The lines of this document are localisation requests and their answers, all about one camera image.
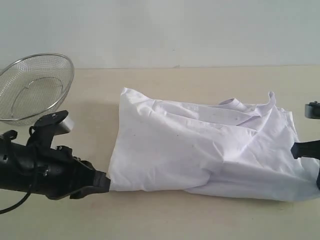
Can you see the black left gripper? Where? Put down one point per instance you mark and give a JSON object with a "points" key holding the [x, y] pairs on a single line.
{"points": [[56, 174]]}

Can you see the white t-shirt red lettering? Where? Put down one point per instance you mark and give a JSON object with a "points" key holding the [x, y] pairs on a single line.
{"points": [[232, 149]]}

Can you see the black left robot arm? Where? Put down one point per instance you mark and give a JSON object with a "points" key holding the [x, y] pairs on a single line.
{"points": [[13, 166]]}

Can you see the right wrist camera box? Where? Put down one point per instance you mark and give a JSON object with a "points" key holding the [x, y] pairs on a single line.
{"points": [[312, 110]]}

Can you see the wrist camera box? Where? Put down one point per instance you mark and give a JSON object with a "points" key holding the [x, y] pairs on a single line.
{"points": [[48, 126], [312, 110]]}

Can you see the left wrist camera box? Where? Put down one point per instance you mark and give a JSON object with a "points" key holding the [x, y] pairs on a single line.
{"points": [[48, 126]]}

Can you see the metal mesh strainer bowl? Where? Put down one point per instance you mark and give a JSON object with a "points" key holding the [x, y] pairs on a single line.
{"points": [[34, 86]]}

